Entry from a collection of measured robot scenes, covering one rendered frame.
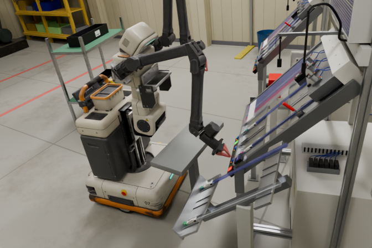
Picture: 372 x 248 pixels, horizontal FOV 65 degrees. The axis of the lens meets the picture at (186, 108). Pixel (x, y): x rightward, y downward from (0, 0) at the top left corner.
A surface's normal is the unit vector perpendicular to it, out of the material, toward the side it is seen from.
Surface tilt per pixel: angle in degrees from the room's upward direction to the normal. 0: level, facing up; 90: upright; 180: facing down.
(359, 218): 90
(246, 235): 90
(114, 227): 0
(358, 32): 90
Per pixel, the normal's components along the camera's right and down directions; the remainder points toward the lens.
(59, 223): -0.11, -0.87
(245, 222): -0.38, 0.49
